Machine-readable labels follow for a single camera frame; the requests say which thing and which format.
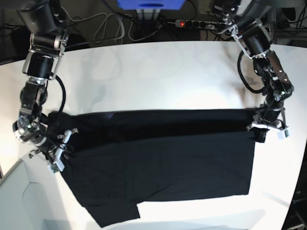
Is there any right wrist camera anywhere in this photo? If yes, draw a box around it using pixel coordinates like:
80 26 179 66
47 160 65 174

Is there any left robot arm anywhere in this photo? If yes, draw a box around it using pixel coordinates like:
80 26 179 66
220 0 294 143

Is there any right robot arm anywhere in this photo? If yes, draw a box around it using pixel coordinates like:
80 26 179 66
13 0 77 173

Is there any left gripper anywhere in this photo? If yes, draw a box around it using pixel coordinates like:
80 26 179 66
247 103 287 143

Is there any black T-shirt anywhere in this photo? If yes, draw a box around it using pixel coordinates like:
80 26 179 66
47 109 259 227

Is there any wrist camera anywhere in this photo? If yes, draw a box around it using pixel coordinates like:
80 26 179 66
47 160 65 174
277 127 290 139

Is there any grey looped cable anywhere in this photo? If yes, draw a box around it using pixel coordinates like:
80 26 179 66
52 0 159 44

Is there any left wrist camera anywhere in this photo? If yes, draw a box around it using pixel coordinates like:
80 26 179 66
277 127 290 139

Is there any grey side panel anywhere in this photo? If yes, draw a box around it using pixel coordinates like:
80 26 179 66
0 159 79 230

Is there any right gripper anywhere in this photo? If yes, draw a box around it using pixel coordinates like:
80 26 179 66
13 121 78 164

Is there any white power strip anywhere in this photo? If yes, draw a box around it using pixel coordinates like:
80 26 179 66
175 20 226 31

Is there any blue box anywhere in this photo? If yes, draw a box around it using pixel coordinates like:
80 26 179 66
118 0 185 10

